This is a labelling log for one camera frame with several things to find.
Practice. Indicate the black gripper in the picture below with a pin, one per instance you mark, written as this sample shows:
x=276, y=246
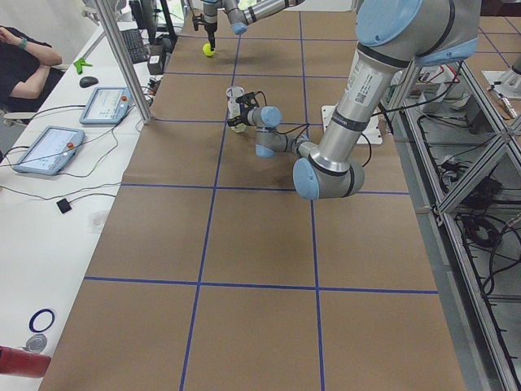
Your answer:
x=210, y=25
x=245, y=114

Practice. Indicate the white blue tennis ball can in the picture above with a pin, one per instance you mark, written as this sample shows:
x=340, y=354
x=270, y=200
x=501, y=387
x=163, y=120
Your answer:
x=232, y=93

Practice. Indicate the Roland Garros yellow tennis ball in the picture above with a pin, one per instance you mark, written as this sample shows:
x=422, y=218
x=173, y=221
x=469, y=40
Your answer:
x=238, y=128

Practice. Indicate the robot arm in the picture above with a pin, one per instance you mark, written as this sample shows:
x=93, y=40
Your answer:
x=390, y=34
x=239, y=18

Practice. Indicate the Wilson yellow tennis ball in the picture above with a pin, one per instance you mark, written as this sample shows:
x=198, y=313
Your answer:
x=208, y=50

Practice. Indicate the black keyboard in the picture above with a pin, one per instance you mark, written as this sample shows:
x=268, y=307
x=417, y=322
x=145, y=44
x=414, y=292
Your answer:
x=135, y=46

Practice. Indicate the far blue teach pendant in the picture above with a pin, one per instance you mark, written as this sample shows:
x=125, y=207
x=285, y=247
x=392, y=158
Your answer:
x=106, y=106

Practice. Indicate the blue teach pendant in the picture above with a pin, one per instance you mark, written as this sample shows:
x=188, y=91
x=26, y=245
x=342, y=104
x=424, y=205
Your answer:
x=51, y=151
x=106, y=106

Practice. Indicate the green plastic part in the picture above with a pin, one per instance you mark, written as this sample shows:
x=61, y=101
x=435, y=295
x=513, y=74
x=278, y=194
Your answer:
x=80, y=64

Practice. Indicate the black computer mouse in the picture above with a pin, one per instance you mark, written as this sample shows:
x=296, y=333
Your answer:
x=88, y=81

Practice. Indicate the seated person in black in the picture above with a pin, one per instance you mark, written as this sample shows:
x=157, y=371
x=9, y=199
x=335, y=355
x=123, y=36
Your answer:
x=29, y=71

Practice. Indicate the near blue teach pendant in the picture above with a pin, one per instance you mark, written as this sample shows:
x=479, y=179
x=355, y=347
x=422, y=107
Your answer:
x=51, y=151

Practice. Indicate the small black square pad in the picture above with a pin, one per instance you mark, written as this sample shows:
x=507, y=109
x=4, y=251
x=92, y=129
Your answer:
x=64, y=206

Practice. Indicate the blue tape roll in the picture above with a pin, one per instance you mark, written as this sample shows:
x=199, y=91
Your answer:
x=41, y=320

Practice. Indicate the red cylinder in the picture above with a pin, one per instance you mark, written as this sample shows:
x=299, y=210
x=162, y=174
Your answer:
x=17, y=362

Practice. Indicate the grey aluminium post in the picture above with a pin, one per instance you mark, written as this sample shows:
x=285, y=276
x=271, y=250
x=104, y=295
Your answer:
x=115, y=40

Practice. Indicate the aluminium frame rack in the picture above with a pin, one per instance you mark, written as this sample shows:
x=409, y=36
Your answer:
x=460, y=149

